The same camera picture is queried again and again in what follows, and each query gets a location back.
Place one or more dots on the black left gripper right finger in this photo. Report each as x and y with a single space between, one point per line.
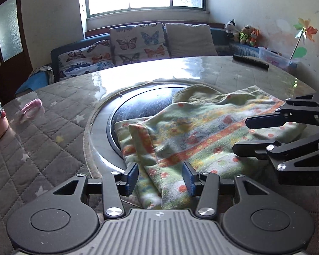
253 217

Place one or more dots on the orange plush toy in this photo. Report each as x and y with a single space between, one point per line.
253 42

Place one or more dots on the black remote control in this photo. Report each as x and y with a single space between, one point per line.
251 61

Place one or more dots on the blue sofa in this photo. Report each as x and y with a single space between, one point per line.
49 74

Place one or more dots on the lying butterfly pillow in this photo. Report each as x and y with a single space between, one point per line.
95 57

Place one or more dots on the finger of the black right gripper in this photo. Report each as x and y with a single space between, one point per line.
300 109
295 163

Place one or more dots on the clear plastic storage box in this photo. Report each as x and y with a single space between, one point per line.
277 60

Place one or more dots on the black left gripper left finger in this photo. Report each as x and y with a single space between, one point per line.
62 220

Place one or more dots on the brown door with glass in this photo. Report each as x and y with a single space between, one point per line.
15 64

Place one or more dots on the round stove plate in table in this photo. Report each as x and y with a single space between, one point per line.
102 151

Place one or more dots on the upright butterfly pillow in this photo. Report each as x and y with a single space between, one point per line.
138 43

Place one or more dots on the colourful paper pinwheel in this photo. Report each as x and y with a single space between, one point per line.
305 31

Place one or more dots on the small pink toy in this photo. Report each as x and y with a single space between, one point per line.
34 104

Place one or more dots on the grey quilted table cover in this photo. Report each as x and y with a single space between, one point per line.
45 146

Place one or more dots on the black and white plush toy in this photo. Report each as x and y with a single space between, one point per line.
232 31

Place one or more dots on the pastel patterned children's shirt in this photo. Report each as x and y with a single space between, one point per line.
200 127

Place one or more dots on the yellow green plush toy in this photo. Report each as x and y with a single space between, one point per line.
245 34

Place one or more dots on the plain beige pillow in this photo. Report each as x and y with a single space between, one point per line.
187 40

